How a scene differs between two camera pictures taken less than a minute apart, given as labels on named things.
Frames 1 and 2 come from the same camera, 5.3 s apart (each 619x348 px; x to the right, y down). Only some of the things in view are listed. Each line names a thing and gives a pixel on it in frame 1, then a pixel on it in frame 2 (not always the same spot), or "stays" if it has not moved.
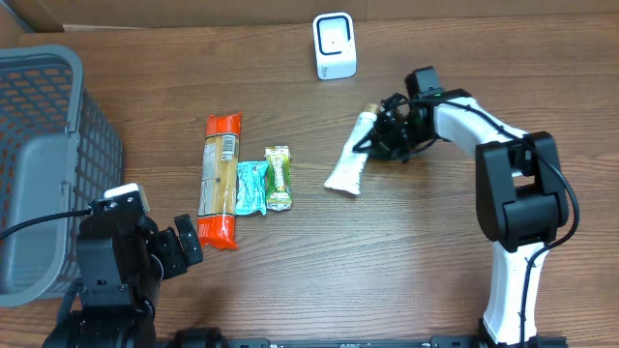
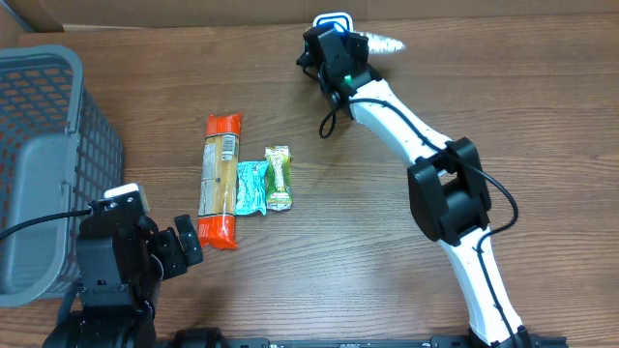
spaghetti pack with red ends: x=217 y=212 stays
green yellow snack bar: x=279 y=178 stays
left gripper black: x=170 y=248 stays
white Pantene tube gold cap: x=348 y=175 to x=380 y=44
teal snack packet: x=251 y=187 stays
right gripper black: x=383 y=145 to x=359 y=53
